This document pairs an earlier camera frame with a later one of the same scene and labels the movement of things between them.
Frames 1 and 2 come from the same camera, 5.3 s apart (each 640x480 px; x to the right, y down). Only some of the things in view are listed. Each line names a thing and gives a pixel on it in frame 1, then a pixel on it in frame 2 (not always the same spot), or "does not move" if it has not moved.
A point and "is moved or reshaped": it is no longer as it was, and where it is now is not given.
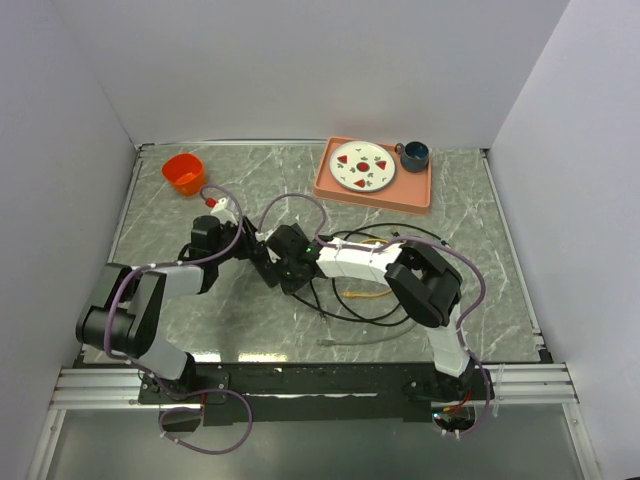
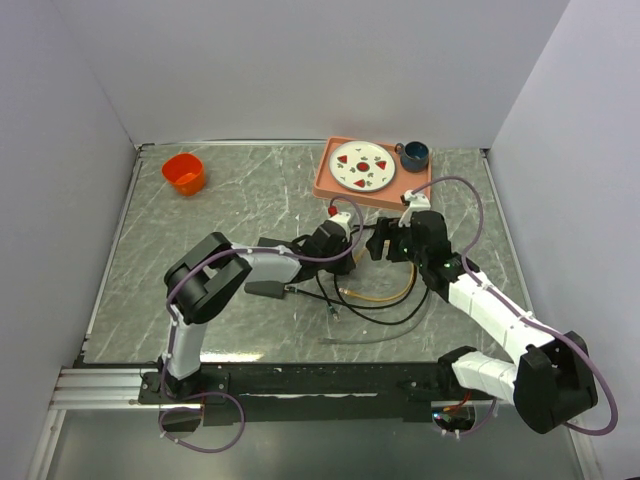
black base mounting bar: [318, 394] does not move
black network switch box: [274, 272] is moved or reshaped
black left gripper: [250, 244] to [344, 267]
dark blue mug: [414, 155] does not move
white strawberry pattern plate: [362, 166] does not move
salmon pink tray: [409, 192] does not move
